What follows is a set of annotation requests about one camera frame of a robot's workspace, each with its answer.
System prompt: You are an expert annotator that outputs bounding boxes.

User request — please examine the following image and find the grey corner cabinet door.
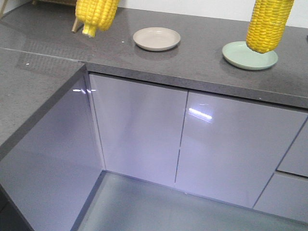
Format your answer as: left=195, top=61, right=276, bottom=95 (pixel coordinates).
left=90, top=74, right=187, bottom=187

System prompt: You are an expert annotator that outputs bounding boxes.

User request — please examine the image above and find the grey cabinet drawer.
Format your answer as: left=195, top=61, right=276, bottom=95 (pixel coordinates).
left=278, top=121, right=308, bottom=177
left=254, top=173, right=308, bottom=223

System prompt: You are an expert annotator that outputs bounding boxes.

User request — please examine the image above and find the grey middle cabinet door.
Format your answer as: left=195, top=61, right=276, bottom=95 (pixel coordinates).
left=175, top=92, right=307, bottom=208

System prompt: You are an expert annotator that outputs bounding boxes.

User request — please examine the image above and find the yellow corn cob white tip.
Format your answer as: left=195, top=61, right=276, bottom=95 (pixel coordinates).
left=246, top=0, right=294, bottom=54

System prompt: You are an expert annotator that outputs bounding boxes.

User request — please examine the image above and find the grey side cabinet panel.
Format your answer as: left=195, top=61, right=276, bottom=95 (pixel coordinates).
left=0, top=77, right=103, bottom=231

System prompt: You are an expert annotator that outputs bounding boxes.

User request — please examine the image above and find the bright yellow corn cob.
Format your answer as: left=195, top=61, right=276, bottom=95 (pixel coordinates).
left=75, top=0, right=120, bottom=38

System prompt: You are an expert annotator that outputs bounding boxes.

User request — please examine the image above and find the grey lower cabinet drawer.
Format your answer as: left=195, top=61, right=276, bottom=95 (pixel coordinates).
left=254, top=173, right=308, bottom=223

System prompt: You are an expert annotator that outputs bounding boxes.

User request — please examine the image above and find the grey upper cabinet drawer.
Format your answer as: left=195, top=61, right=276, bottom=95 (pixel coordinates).
left=278, top=121, right=308, bottom=177

